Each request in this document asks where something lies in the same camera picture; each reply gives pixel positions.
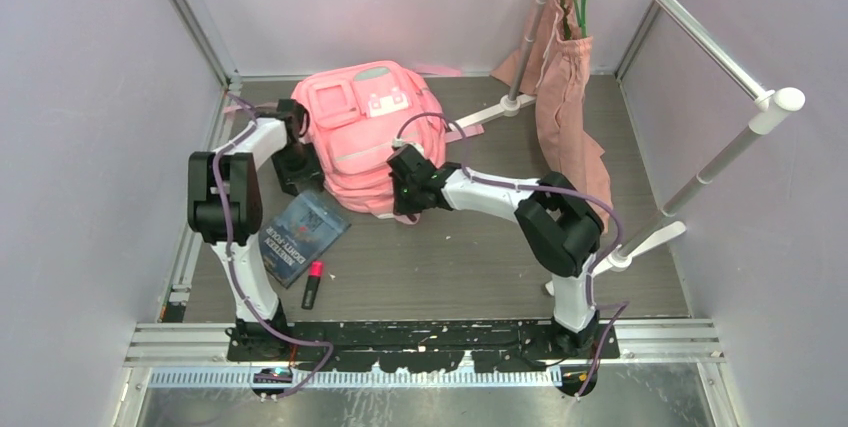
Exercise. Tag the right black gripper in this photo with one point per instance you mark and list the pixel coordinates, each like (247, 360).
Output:
(402, 206)

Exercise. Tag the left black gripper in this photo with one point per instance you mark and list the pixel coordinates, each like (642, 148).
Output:
(312, 171)

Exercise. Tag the Nineteen Eighty-Four blue book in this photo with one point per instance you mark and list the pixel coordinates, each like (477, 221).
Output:
(300, 235)

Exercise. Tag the pink student backpack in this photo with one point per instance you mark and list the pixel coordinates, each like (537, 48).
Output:
(355, 113)

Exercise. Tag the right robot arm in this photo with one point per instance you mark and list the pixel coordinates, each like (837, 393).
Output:
(558, 224)

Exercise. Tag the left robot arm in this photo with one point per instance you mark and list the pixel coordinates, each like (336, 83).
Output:
(225, 207)

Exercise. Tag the pink capped black marker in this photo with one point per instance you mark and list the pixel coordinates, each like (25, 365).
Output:
(312, 285)

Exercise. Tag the white metal clothes rack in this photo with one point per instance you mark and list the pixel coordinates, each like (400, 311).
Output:
(774, 106)

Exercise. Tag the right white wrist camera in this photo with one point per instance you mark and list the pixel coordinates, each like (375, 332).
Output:
(398, 143)

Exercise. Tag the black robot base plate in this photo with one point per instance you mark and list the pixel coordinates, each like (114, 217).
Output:
(491, 346)

